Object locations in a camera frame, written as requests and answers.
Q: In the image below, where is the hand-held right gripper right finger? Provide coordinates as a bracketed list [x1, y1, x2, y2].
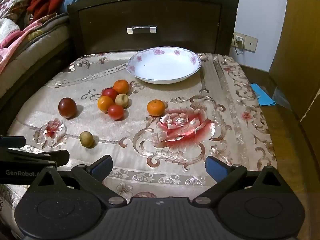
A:
[192, 156, 292, 205]

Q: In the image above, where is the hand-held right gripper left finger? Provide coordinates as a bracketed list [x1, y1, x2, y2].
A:
[30, 155, 128, 207]

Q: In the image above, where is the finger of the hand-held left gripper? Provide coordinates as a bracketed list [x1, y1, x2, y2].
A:
[0, 149, 70, 168]
[0, 135, 27, 149]

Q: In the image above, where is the brown round fruit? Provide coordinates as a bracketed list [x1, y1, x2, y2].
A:
[115, 93, 129, 108]
[79, 131, 94, 148]

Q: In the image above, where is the orange mandarin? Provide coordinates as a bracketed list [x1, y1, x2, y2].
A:
[113, 79, 130, 95]
[97, 96, 114, 112]
[147, 99, 166, 117]

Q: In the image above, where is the white floral plate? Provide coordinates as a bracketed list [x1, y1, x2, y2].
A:
[126, 46, 202, 85]

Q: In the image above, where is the dark red plum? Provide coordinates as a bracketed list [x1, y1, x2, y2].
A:
[58, 97, 77, 119]

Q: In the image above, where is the small red tomato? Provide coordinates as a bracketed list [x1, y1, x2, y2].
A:
[108, 104, 124, 120]

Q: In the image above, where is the beige floral tablecloth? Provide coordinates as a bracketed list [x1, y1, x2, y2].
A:
[0, 51, 278, 240]

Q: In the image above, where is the red apple in cluster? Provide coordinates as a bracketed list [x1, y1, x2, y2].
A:
[102, 88, 119, 100]

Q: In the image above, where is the blue packet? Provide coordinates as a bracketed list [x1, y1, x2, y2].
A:
[251, 84, 276, 106]

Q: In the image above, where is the beige pink quilt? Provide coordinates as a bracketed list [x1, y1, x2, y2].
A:
[0, 14, 71, 85]

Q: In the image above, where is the white fleece blanket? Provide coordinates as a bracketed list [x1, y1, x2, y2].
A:
[0, 17, 21, 46]

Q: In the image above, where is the dark wooden nightstand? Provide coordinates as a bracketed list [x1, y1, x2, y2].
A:
[67, 0, 239, 55]

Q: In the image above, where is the brown floral blanket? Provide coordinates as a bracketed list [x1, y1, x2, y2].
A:
[0, 0, 50, 20]

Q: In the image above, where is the light wooden cabinet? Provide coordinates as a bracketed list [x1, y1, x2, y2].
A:
[268, 0, 320, 122]

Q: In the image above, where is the dark wooden drawer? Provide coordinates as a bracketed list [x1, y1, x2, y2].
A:
[78, 3, 223, 53]

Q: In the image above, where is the dark wooden bed frame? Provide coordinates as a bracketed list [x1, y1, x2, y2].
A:
[0, 40, 75, 133]

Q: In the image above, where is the white charger cable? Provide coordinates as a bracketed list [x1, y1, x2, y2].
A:
[234, 41, 245, 55]

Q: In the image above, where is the beige wall socket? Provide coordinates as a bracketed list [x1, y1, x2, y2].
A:
[233, 32, 258, 53]

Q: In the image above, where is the metal drawer handle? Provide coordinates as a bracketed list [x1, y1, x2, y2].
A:
[127, 26, 157, 34]

